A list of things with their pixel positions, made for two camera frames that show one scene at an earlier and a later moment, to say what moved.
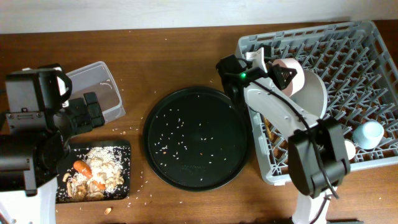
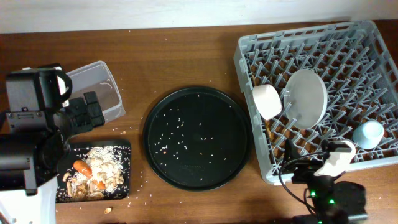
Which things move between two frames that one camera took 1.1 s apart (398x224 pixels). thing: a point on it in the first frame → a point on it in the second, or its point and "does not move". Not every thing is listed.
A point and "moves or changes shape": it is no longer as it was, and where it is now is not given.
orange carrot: [84, 168] does not move
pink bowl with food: [296, 84] moves or changes shape
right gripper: [275, 72] → [310, 165]
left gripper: [80, 108] does not move
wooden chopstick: [267, 127] does not move
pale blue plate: [312, 95] does not move
